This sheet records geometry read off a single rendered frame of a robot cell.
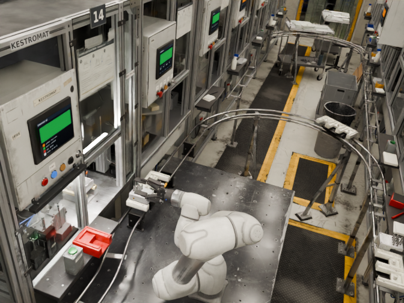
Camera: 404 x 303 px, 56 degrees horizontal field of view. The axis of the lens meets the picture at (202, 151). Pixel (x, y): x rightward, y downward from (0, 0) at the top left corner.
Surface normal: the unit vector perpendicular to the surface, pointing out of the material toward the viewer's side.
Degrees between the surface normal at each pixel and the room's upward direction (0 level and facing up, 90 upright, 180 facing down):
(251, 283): 0
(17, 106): 90
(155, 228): 0
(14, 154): 90
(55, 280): 0
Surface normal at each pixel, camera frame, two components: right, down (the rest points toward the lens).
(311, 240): 0.10, -0.84
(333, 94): -0.30, 0.51
